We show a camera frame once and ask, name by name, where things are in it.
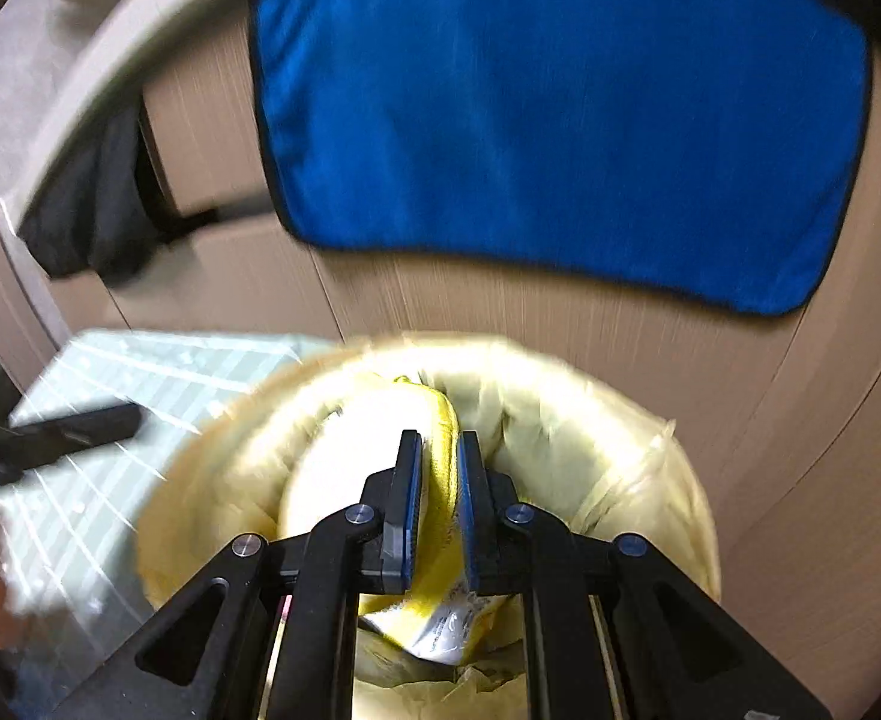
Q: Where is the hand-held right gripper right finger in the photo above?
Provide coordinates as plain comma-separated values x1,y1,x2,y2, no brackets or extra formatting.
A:
457,431,835,720

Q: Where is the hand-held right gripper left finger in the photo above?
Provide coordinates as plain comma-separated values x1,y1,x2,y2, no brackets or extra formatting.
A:
50,429,430,720

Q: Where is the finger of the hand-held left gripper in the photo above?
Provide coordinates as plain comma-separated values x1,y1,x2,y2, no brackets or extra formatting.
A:
0,401,142,496

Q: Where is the yellow and white packet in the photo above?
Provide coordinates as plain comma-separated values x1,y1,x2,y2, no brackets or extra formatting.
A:
354,379,520,665

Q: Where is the trash bin with yellow liner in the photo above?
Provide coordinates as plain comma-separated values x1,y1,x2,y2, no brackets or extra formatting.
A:
134,330,723,720

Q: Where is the green checked tablecloth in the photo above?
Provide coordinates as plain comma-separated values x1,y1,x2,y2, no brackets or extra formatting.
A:
0,328,337,661

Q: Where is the black cloth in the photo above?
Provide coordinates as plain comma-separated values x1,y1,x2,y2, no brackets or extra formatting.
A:
19,101,167,287

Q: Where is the blue towel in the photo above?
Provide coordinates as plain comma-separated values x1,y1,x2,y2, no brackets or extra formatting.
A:
249,0,873,317

